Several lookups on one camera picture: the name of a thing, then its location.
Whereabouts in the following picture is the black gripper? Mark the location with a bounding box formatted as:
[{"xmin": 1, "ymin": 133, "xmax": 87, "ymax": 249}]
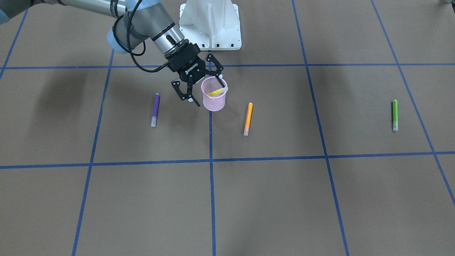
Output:
[{"xmin": 164, "ymin": 42, "xmax": 227, "ymax": 107}]

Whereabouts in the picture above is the yellow highlighter pen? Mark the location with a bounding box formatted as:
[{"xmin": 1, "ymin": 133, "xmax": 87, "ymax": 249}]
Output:
[{"xmin": 207, "ymin": 86, "xmax": 229, "ymax": 97}]

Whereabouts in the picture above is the purple highlighter pen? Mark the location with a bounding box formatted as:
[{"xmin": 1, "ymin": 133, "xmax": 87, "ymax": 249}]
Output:
[{"xmin": 151, "ymin": 94, "xmax": 160, "ymax": 127}]

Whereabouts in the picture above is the orange highlighter pen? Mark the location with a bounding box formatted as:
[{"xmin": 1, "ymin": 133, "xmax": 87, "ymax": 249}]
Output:
[{"xmin": 243, "ymin": 102, "xmax": 253, "ymax": 136}]

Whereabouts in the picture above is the green highlighter pen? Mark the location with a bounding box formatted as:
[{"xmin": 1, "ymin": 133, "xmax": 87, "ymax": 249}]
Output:
[{"xmin": 391, "ymin": 99, "xmax": 399, "ymax": 132}]

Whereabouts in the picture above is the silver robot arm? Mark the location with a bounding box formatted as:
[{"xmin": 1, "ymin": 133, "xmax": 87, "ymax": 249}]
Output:
[{"xmin": 1, "ymin": 0, "xmax": 223, "ymax": 89}]

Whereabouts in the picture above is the pink mesh pen holder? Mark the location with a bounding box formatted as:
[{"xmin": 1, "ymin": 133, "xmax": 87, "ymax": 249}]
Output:
[{"xmin": 200, "ymin": 76, "xmax": 229, "ymax": 112}]

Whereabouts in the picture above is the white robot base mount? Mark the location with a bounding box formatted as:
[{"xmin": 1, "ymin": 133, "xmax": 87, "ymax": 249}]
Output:
[{"xmin": 178, "ymin": 0, "xmax": 242, "ymax": 51}]

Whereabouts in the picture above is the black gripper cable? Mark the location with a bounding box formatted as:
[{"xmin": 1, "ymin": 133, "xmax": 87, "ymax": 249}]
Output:
[{"xmin": 112, "ymin": 0, "xmax": 171, "ymax": 73}]

